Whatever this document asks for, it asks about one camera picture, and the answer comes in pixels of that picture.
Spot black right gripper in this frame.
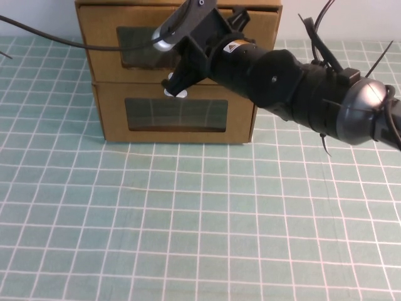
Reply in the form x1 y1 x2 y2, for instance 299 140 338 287
160 8 252 97

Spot cardboard shoe box shell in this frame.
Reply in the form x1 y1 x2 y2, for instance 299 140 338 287
91 80 259 145
74 0 283 83

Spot green checkered tablecloth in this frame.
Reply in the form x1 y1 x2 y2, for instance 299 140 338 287
0 34 401 301

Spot silver wrist camera black plate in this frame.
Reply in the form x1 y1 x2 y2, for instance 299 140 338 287
151 0 217 53

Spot black hanging cable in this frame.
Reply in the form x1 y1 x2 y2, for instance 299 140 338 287
0 1 192 51

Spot black camera cable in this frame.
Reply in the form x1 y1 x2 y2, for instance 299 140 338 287
311 0 336 63

